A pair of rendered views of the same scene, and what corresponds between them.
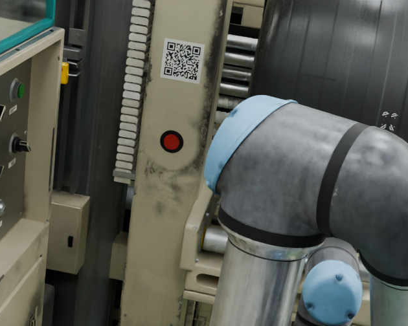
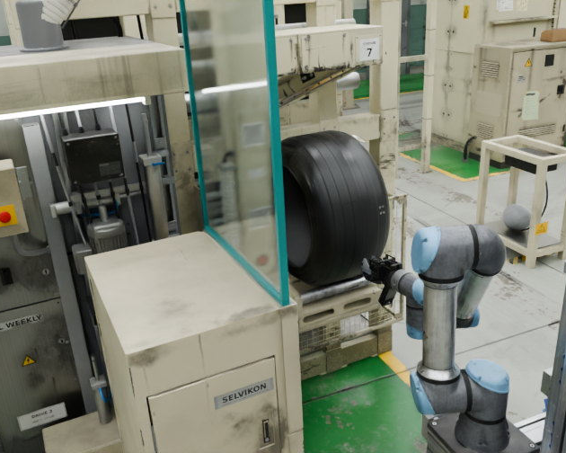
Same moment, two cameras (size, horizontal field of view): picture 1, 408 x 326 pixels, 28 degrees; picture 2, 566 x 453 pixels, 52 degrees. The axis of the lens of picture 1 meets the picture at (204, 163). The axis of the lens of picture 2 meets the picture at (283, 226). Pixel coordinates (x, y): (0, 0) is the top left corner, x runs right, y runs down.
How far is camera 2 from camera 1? 105 cm
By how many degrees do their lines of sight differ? 29
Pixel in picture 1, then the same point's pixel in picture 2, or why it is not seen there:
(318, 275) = (420, 287)
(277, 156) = (454, 249)
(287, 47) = (331, 194)
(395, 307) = (484, 284)
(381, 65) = (370, 186)
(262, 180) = (450, 260)
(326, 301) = not seen: hidden behind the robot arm
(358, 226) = (489, 261)
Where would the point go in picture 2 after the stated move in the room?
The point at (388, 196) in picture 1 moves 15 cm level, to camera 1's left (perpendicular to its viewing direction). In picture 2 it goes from (496, 246) to (454, 263)
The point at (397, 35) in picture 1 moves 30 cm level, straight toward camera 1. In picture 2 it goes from (369, 171) to (418, 197)
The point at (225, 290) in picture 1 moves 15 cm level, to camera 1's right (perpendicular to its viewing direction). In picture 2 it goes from (437, 307) to (477, 289)
